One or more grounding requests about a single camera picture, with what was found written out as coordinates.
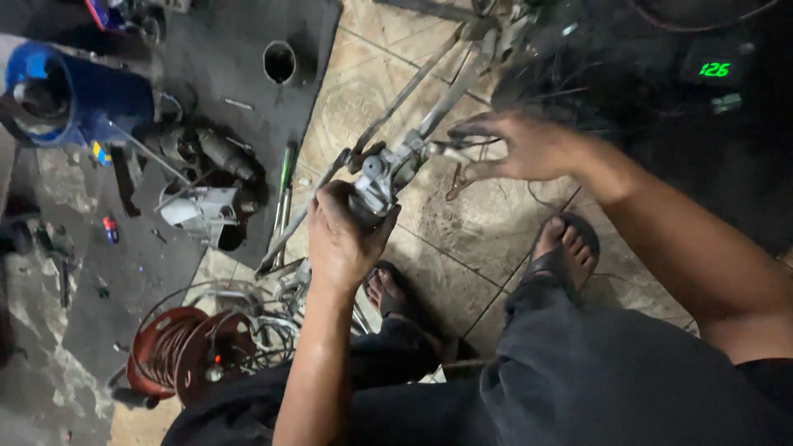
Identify dark greasy motor part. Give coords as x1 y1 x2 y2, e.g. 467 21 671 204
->
145 121 267 200

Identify person's right hand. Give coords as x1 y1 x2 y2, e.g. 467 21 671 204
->
447 109 591 185

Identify bundle of grey wires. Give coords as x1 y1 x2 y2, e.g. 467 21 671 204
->
133 278 374 374

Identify person's left foot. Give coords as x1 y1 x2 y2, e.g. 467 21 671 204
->
366 266 413 320

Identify dark grey rubber mat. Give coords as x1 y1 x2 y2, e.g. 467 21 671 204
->
0 0 344 397

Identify light grey metal housing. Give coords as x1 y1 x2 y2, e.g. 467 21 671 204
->
155 185 249 250

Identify dark hand tool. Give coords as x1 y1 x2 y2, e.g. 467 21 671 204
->
34 223 79 311

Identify red and blue object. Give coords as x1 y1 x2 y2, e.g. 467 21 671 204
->
83 0 129 32

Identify person's right foot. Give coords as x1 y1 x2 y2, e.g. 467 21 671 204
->
532 215 597 280

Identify metal wiper motor linkage assembly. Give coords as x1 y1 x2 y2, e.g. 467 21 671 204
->
255 15 537 277

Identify red cable reel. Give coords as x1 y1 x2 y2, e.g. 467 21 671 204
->
124 306 261 408

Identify person's black trousers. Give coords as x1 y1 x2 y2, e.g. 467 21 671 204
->
161 279 793 446

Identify black sandal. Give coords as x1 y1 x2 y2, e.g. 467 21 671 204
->
523 212 601 298
362 260 444 348

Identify black device with green display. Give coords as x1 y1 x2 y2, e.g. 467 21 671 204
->
678 37 758 89

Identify round dark metal cup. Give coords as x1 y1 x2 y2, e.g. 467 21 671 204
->
262 40 299 86

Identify person's left hand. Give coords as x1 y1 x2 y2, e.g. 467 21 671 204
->
307 180 402 293

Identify rusty pliers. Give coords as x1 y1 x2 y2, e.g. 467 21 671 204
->
444 162 475 203

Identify blue plastic bucket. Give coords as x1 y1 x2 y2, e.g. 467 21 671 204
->
3 42 156 148

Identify green handled screwdriver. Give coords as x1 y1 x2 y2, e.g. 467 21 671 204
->
273 141 300 250

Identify person's foot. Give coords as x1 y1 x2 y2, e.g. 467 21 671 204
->
366 266 413 320
532 215 597 280

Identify tangle of dark wires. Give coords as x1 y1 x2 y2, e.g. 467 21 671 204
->
492 0 793 128

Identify thin metal rod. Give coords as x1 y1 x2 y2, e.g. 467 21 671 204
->
105 118 193 187

